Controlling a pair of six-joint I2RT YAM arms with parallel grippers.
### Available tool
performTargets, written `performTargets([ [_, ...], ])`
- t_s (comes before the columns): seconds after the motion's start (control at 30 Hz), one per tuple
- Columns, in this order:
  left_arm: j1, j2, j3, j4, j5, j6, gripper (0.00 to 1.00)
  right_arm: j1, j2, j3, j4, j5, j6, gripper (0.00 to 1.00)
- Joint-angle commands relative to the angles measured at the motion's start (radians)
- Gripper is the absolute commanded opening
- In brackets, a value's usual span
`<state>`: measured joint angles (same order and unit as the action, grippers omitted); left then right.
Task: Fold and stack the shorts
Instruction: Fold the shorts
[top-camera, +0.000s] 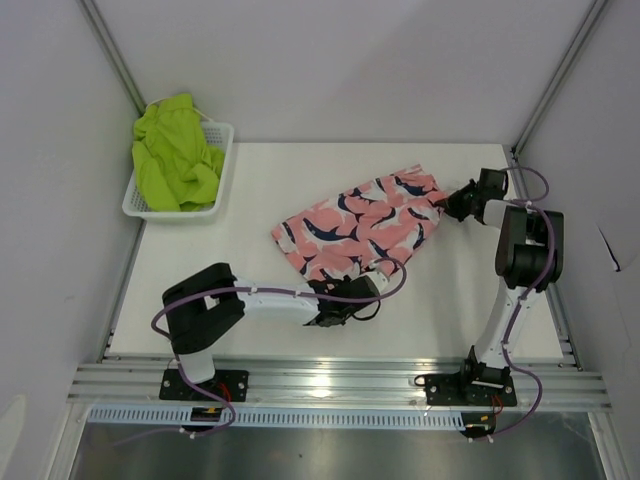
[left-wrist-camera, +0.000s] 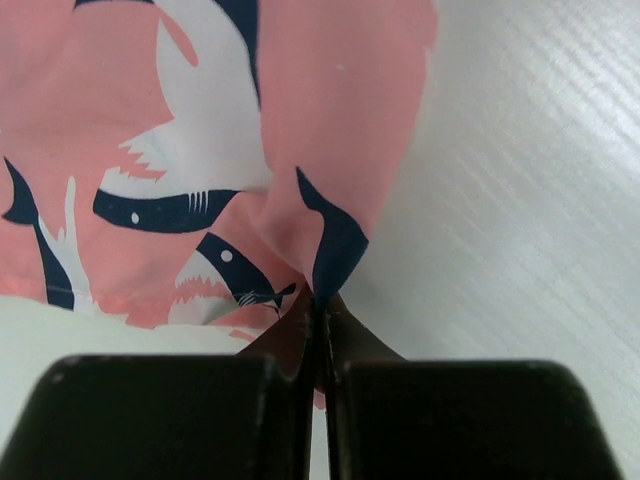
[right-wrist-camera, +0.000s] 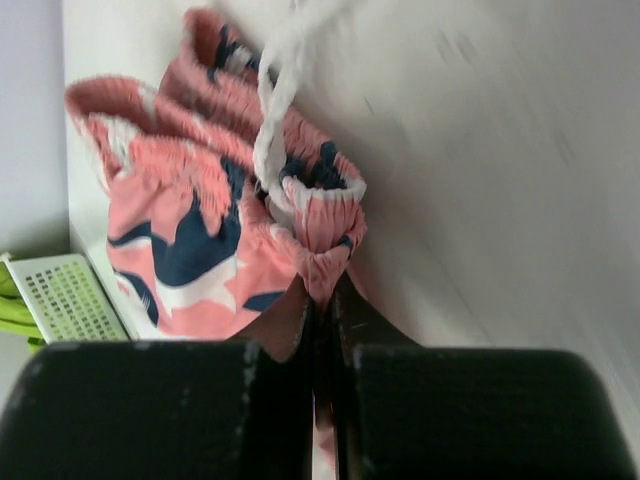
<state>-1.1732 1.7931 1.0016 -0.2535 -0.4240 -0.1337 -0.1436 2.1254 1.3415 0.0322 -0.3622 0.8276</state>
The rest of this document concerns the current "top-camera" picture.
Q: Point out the pink shark print shorts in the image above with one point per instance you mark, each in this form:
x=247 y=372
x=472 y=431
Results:
x=389 y=216

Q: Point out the aluminium mounting rail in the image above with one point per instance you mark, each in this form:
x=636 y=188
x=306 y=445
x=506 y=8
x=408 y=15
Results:
x=326 y=383

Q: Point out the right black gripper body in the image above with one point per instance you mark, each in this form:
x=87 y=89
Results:
x=476 y=196

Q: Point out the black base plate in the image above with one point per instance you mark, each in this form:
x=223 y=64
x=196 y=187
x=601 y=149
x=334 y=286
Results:
x=232 y=385
x=454 y=390

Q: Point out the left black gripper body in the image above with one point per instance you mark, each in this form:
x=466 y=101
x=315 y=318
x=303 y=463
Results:
x=345 y=280

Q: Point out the aluminium frame post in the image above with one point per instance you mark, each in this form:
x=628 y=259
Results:
x=578 y=43
x=112 y=53

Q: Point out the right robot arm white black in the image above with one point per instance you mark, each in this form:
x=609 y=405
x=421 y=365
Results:
x=529 y=258

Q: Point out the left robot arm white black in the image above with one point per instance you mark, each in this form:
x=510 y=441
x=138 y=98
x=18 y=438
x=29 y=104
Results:
x=201 y=309

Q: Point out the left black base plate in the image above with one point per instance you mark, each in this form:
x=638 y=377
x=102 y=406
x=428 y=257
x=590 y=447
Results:
x=232 y=385

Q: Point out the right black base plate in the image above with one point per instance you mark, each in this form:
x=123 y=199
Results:
x=454 y=390

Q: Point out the lime green shorts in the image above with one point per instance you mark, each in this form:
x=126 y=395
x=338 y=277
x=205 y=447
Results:
x=176 y=169

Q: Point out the right aluminium frame post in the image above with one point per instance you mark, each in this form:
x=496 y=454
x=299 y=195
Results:
x=578 y=43

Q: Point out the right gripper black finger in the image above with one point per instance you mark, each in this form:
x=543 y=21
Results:
x=455 y=208
x=462 y=196

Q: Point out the white slotted cable duct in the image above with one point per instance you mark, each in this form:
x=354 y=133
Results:
x=415 y=419

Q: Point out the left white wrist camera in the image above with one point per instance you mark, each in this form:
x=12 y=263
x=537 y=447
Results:
x=379 y=280

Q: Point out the left aluminium frame post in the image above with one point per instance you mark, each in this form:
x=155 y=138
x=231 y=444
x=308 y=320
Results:
x=112 y=53

